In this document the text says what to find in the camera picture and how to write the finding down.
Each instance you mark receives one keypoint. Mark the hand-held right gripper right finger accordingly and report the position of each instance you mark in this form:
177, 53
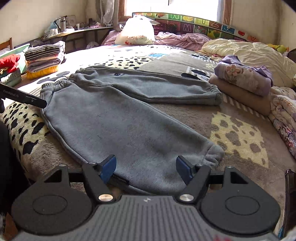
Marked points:
183, 170

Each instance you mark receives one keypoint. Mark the window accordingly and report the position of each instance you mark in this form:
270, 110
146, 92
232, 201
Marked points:
194, 9

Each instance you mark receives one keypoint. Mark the dark wooden headboard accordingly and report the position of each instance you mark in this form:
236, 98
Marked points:
291, 52

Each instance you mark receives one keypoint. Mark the purple folded sweater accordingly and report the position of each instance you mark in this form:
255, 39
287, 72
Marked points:
242, 74

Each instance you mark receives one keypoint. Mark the pink quilt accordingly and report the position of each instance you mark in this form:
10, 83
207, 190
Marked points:
182, 39

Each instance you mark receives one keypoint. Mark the pink folded garment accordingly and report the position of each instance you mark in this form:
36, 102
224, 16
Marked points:
40, 60

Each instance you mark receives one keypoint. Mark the wooden chair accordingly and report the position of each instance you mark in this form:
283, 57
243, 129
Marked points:
7, 44

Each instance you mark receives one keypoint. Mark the floral folded blanket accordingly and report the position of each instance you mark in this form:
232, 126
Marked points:
284, 109

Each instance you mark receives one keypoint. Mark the green plush toy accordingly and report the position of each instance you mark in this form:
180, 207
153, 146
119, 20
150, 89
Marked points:
282, 49

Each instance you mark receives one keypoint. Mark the cream quilt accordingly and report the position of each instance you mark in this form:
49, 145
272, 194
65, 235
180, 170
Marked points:
254, 53

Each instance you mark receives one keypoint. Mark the red cloth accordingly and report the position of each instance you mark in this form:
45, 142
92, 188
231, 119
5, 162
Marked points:
9, 62

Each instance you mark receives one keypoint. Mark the small white plastic bag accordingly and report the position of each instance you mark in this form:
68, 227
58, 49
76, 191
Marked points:
92, 45

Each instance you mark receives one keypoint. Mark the green storage box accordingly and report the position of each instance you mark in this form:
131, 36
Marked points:
22, 49

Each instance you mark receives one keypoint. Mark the yellow folded garment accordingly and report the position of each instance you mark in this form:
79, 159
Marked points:
41, 73

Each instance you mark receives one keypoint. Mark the striped folded garment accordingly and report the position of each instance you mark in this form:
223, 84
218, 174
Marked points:
44, 49

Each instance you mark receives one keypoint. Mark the yellow plush toy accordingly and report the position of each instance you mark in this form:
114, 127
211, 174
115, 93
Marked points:
273, 46

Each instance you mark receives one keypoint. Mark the colourful alphabet foam mat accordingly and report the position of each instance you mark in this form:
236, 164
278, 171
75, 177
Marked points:
185, 25

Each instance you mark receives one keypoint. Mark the steel thermos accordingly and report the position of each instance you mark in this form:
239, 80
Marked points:
63, 24

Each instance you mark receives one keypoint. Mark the grey sweatpants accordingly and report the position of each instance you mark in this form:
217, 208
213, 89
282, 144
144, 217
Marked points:
115, 125

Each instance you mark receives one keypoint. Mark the dark side table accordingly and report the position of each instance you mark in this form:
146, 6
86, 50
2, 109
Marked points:
92, 29

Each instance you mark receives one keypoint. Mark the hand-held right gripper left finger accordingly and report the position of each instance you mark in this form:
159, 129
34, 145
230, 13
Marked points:
108, 168

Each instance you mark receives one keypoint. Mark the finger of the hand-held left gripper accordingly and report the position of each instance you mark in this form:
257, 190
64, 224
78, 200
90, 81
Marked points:
35, 101

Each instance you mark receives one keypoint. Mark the person's dark clothing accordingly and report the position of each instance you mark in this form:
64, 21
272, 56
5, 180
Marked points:
9, 166

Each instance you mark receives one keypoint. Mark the beige folded garment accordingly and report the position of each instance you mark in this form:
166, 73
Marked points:
242, 95

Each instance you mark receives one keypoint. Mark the grey curtain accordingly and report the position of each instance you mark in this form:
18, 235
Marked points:
106, 11

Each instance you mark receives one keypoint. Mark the grey-lilac folded garment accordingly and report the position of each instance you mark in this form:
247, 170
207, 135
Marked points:
42, 66

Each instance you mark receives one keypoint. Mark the dark brown panel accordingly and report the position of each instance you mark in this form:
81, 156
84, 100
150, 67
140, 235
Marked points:
291, 201

